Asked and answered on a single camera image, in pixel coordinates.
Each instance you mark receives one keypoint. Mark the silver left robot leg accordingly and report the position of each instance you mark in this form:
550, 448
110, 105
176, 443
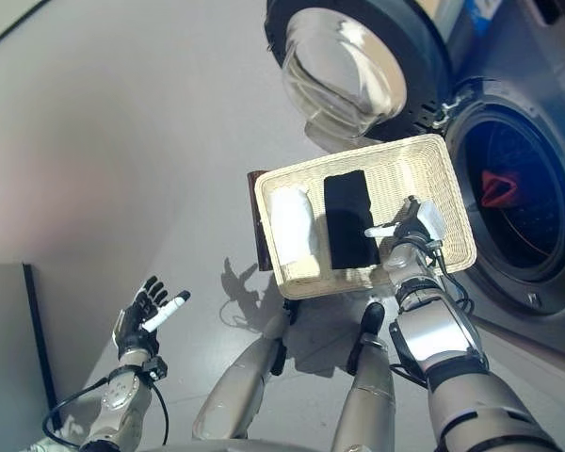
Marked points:
235, 386

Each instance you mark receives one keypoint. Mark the cream wicker basket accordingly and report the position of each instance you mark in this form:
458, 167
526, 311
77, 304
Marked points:
428, 165

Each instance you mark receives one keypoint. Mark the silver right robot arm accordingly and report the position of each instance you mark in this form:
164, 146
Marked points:
442, 343

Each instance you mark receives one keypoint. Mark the black cloth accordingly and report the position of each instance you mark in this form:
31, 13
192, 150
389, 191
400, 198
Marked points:
348, 221

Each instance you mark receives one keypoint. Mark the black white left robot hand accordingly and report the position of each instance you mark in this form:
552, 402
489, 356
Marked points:
134, 329

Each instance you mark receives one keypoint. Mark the round glass washing machine door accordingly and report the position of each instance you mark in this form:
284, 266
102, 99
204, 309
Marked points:
348, 61

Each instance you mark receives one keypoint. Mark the dark brown stool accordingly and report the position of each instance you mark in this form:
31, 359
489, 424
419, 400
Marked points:
259, 226

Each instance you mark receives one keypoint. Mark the white cloth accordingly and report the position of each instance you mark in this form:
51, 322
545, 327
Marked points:
289, 226

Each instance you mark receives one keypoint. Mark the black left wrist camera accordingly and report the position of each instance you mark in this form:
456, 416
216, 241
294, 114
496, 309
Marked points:
155, 369

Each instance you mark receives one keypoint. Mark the grey front-load washing machine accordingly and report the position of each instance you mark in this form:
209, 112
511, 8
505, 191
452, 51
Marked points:
537, 70

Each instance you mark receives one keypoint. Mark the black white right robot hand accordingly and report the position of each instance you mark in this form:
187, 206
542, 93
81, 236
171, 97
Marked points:
419, 226

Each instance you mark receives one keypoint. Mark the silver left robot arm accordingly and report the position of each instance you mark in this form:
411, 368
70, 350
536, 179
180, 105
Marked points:
117, 400

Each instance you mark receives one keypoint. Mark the red cloth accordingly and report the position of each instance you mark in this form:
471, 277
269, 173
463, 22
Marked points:
496, 188

